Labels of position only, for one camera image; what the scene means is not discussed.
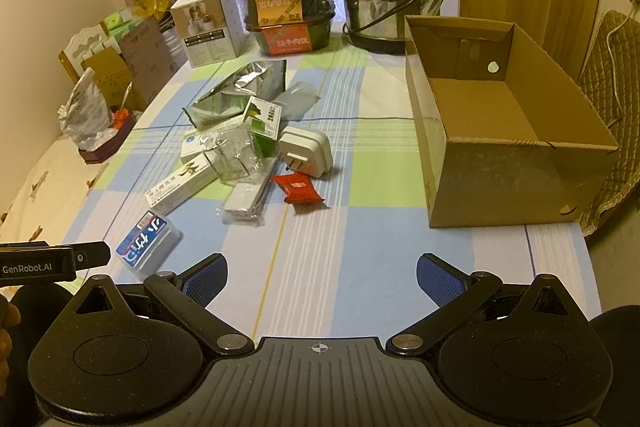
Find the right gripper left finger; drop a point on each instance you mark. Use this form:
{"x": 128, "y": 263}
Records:
{"x": 181, "y": 299}

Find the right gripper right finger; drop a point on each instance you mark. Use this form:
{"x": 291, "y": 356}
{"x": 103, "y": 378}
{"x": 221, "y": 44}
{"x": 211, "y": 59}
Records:
{"x": 460, "y": 297}

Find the blue floss box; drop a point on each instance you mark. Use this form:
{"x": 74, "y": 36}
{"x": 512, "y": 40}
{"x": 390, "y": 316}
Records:
{"x": 148, "y": 244}

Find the white remote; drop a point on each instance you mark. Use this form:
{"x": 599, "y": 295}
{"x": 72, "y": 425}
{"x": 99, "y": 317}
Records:
{"x": 246, "y": 201}

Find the parrot ointment box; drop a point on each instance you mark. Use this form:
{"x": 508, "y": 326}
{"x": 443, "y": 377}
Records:
{"x": 180, "y": 185}

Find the wire rack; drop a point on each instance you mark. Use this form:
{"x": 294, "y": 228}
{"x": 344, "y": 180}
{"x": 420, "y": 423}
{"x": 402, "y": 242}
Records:
{"x": 227, "y": 149}

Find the red snack packet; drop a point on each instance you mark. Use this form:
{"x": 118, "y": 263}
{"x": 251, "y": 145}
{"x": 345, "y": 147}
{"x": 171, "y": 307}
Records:
{"x": 298, "y": 191}

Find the green white medicine box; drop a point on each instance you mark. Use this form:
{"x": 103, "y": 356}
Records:
{"x": 263, "y": 118}

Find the silver foil tea pouch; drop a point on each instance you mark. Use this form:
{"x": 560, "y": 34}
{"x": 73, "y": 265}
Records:
{"x": 229, "y": 98}

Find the white tablet medicine box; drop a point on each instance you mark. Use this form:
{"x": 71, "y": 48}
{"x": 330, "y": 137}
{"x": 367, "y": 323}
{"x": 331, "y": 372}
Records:
{"x": 195, "y": 142}

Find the person left hand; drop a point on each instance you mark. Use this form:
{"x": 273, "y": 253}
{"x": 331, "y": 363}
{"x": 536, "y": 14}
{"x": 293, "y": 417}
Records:
{"x": 11, "y": 318}

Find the tissue box with wrapper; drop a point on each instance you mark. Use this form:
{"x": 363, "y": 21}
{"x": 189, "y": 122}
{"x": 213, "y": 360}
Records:
{"x": 97, "y": 130}

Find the cardboard box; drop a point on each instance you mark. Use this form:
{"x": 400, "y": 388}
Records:
{"x": 505, "y": 135}

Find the checkered tablecloth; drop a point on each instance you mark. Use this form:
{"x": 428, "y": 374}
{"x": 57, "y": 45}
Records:
{"x": 348, "y": 268}

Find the white carved holder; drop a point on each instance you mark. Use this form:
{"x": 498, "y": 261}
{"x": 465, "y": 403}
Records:
{"x": 87, "y": 42}

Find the brown paper bag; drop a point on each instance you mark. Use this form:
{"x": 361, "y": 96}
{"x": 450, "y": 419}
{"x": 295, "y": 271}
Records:
{"x": 147, "y": 56}

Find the quilted chair cover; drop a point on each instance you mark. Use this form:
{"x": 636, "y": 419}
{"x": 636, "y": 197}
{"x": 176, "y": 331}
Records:
{"x": 610, "y": 79}

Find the white product box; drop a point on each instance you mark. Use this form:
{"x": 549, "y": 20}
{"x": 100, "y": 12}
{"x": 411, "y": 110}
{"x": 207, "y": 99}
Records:
{"x": 211, "y": 31}

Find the yellow gift bow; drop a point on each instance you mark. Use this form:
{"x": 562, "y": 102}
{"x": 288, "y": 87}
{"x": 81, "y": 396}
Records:
{"x": 151, "y": 8}

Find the black orange food bowl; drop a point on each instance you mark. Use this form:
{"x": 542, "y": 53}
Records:
{"x": 283, "y": 27}

